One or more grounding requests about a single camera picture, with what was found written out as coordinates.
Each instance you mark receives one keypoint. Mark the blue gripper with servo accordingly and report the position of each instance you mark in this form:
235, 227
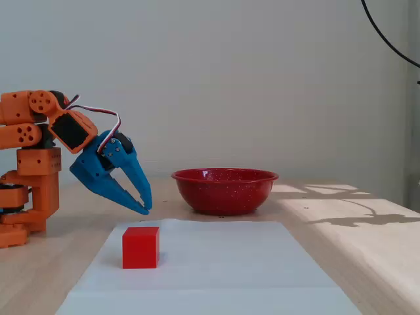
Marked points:
93, 168

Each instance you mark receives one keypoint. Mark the red cube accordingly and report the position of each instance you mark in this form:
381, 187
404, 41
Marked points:
140, 247

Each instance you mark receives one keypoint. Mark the orange robot base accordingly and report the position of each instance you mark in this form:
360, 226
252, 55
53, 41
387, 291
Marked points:
39, 183

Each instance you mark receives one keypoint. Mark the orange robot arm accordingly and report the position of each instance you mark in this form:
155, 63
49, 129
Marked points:
19, 111

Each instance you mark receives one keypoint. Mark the red speckled enamel bowl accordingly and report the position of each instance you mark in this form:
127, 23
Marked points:
224, 193

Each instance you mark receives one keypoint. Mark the white paper sheet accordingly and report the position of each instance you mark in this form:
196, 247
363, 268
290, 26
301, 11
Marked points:
213, 272

